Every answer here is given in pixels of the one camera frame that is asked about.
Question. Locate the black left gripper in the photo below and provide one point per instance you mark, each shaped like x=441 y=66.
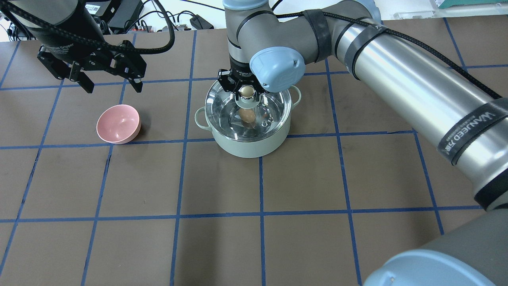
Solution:
x=68 y=51

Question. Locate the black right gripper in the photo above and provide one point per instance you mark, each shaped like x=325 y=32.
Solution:
x=239 y=71

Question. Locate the beige egg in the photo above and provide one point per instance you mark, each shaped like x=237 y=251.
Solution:
x=247 y=115

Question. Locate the glass pot lid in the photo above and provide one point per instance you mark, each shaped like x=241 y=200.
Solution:
x=272 y=113

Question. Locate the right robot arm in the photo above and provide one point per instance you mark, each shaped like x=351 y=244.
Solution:
x=461 y=117

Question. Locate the pale green steel pot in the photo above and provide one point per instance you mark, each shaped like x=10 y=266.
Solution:
x=245 y=149

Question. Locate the pink bowl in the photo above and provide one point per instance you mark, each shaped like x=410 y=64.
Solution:
x=118 y=124

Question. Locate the black power adapter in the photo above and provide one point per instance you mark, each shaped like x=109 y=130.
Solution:
x=200 y=23

